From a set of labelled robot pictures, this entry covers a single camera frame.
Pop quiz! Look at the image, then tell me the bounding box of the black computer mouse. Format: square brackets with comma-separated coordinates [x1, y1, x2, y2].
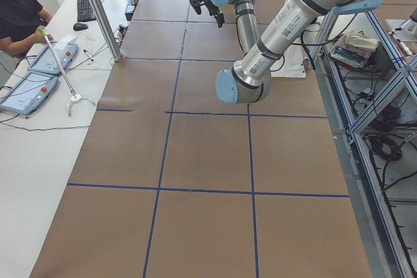
[73, 22, 89, 31]

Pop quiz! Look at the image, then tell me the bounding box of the stack of books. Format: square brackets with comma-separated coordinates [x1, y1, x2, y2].
[330, 30, 380, 69]

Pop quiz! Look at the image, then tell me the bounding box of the upper teach pendant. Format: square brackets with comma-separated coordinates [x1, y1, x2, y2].
[27, 41, 78, 76]

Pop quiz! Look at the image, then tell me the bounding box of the lower teach pendant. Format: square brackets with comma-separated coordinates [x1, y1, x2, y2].
[1, 72, 58, 115]

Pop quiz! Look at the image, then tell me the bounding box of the aluminium frame post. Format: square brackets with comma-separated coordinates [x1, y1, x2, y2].
[89, 0, 122, 61]

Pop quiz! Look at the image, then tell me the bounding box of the seated person black shirt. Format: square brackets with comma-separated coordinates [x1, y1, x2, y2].
[1, 0, 53, 57]

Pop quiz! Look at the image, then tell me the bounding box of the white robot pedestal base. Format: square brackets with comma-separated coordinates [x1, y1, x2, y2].
[271, 45, 306, 79]

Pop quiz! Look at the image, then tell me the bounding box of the teach pendant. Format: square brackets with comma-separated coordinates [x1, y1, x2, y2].
[27, 41, 78, 76]
[1, 72, 58, 115]

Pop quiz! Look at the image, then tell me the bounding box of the black keyboard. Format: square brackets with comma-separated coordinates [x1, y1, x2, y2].
[76, 0, 96, 22]

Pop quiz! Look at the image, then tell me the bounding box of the metal rod reacher tool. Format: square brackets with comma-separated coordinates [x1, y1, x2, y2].
[36, 27, 96, 117]

